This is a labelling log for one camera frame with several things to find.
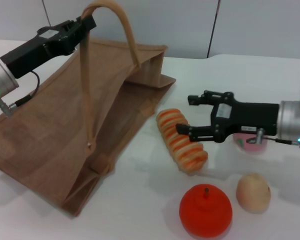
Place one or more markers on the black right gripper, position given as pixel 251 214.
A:
pixel 250 116

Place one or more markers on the orange striped bread roll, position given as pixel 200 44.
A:
pixel 180 147

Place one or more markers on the brown burlap handbag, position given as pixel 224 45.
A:
pixel 52 130

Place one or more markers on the pink peach bun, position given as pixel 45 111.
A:
pixel 252 147

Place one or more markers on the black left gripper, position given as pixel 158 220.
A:
pixel 40 47

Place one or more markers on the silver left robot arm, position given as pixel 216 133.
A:
pixel 1 77

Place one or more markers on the red orange toy fruit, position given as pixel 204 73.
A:
pixel 205 215

